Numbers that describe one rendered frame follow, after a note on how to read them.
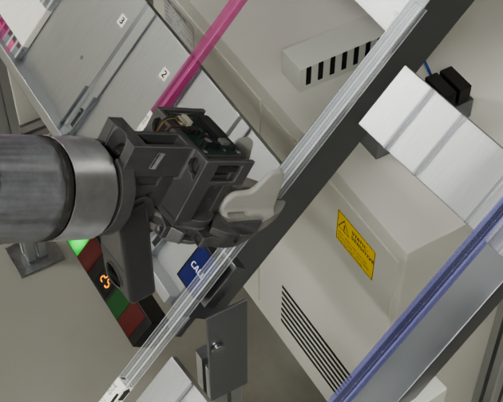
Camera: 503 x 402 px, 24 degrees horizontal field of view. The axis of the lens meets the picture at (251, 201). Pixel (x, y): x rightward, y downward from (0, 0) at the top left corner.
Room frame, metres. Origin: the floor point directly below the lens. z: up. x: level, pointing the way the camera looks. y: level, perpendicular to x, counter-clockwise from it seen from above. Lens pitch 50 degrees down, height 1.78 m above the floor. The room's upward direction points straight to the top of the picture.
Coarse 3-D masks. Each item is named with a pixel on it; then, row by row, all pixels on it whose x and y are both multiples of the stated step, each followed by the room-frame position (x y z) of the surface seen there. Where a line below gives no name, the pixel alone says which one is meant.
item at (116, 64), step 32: (64, 0) 1.17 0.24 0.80; (96, 0) 1.14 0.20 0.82; (128, 0) 1.11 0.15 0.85; (64, 32) 1.13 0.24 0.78; (96, 32) 1.10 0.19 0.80; (128, 32) 1.07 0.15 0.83; (160, 32) 1.04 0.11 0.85; (32, 64) 1.12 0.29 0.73; (64, 64) 1.09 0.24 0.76; (96, 64) 1.06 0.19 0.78; (128, 64) 1.03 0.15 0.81; (160, 64) 1.01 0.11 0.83; (64, 96) 1.05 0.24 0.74; (96, 96) 1.02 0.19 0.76; (128, 96) 1.00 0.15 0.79; (192, 96) 0.95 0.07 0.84; (224, 96) 0.93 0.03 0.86; (96, 128) 0.99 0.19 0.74; (224, 128) 0.89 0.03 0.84; (256, 160) 0.84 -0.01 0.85; (160, 256) 0.81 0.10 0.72
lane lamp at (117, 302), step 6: (114, 294) 0.80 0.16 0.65; (120, 294) 0.80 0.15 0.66; (108, 300) 0.80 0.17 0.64; (114, 300) 0.80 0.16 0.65; (120, 300) 0.79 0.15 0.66; (126, 300) 0.79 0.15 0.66; (114, 306) 0.79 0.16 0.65; (120, 306) 0.79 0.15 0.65; (126, 306) 0.78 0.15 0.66; (114, 312) 0.78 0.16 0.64; (120, 312) 0.78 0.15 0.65
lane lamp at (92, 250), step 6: (90, 240) 0.88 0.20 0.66; (96, 240) 0.87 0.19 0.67; (90, 246) 0.87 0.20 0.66; (96, 246) 0.87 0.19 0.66; (84, 252) 0.87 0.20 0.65; (90, 252) 0.86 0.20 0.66; (96, 252) 0.86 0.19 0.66; (102, 252) 0.86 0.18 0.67; (78, 258) 0.87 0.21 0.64; (84, 258) 0.86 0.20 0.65; (90, 258) 0.86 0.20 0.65; (96, 258) 0.85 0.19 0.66; (84, 264) 0.86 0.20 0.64; (90, 264) 0.85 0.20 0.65
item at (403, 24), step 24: (408, 24) 0.72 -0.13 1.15; (384, 48) 0.71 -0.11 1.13; (360, 72) 0.70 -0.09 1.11; (336, 96) 0.69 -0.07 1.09; (360, 96) 0.69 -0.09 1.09; (336, 120) 0.68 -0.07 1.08; (312, 144) 0.67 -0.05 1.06; (288, 168) 0.66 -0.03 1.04; (216, 264) 0.61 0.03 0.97; (192, 288) 0.60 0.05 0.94; (168, 312) 0.59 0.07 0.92; (168, 336) 0.58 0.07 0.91; (144, 360) 0.56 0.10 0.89
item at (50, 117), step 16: (0, 48) 1.15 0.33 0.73; (16, 64) 1.12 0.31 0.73; (16, 80) 1.09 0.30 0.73; (32, 80) 1.09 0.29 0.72; (32, 96) 1.06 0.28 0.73; (48, 112) 1.03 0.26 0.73; (48, 128) 1.00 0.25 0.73; (64, 128) 1.01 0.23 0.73; (160, 272) 0.78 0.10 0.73; (160, 288) 0.76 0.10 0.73; (176, 288) 0.76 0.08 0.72
